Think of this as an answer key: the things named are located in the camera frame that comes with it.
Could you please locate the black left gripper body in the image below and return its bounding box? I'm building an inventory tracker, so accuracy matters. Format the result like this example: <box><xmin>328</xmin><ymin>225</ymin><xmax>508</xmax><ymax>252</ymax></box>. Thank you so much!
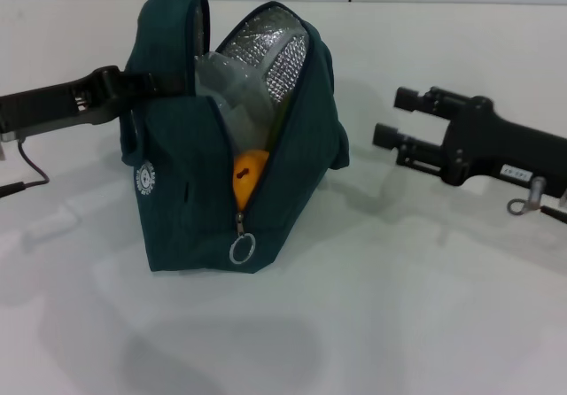
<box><xmin>0</xmin><ymin>66</ymin><xmax>124</xmax><ymax>143</ymax></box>

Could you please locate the dark blue insulated bag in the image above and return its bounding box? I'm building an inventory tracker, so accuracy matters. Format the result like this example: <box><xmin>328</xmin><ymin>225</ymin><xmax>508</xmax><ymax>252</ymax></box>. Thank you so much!
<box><xmin>120</xmin><ymin>0</ymin><xmax>352</xmax><ymax>276</ymax></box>

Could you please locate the orange yellow pear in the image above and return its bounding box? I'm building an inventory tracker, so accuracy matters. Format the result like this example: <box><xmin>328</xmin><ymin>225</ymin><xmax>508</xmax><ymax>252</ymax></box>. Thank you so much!
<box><xmin>233</xmin><ymin>148</ymin><xmax>271</xmax><ymax>211</ymax></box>

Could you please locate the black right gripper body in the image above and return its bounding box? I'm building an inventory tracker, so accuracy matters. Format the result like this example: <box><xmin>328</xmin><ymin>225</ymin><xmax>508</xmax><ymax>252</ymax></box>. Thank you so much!
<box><xmin>438</xmin><ymin>95</ymin><xmax>567</xmax><ymax>199</ymax></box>

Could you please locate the right gripper thin cable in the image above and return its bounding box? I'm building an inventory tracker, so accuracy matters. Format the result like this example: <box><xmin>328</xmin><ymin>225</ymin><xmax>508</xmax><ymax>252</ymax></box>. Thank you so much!
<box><xmin>507</xmin><ymin>174</ymin><xmax>567</xmax><ymax>227</ymax></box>

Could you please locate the clear plastic food container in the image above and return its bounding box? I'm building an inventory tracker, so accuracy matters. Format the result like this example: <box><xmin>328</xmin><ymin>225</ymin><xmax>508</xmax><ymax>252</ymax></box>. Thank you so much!
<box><xmin>194</xmin><ymin>50</ymin><xmax>278</xmax><ymax>149</ymax></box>

